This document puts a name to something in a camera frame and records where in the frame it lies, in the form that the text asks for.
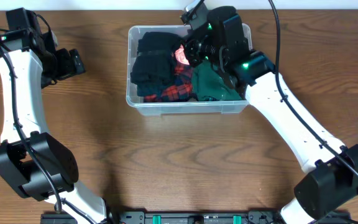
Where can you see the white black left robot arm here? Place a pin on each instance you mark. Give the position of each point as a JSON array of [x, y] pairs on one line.
[[32, 162]]

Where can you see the clear plastic storage container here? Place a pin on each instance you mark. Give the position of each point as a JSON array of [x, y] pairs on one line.
[[135, 33]]

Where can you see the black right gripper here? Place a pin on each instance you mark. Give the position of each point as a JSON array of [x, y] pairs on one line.
[[194, 40]]

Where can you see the black shirt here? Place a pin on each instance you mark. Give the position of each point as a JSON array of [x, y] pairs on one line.
[[147, 89]]

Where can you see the black garment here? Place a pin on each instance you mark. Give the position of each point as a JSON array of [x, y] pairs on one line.
[[155, 60]]

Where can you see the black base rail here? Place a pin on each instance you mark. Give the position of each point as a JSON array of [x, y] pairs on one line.
[[251, 217]]

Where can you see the pink garment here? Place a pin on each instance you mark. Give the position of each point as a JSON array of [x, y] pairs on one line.
[[180, 55]]

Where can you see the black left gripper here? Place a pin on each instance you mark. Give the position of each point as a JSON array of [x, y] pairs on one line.
[[71, 63]]

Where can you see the red plaid flannel shirt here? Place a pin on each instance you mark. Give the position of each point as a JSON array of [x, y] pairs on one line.
[[181, 90]]

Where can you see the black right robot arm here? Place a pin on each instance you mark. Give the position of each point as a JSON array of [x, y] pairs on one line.
[[331, 168]]

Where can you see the dark green garment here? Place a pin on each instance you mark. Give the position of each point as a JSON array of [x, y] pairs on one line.
[[209, 86]]

